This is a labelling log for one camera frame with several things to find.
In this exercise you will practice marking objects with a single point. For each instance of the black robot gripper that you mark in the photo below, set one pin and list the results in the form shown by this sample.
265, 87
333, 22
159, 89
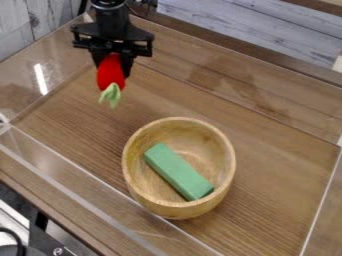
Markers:
114, 34

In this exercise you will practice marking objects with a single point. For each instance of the red plush strawberry toy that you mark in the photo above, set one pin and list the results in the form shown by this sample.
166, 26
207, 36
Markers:
111, 80

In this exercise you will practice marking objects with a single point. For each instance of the clear acrylic corner bracket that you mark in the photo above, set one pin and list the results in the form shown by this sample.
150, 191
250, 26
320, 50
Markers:
88, 20

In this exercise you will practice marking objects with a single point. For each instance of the clear acrylic enclosure wall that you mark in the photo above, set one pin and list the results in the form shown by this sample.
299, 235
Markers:
62, 140

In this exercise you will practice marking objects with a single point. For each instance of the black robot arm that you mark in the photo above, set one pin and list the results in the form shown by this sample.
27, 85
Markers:
110, 3

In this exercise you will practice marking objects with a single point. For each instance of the black table leg bracket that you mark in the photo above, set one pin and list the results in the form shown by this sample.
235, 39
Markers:
52, 240

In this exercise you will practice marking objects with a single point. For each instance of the light wooden bowl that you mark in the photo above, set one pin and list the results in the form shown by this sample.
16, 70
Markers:
205, 147

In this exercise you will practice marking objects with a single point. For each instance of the green rectangular block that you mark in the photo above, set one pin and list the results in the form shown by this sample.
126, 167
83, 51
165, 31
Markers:
177, 171

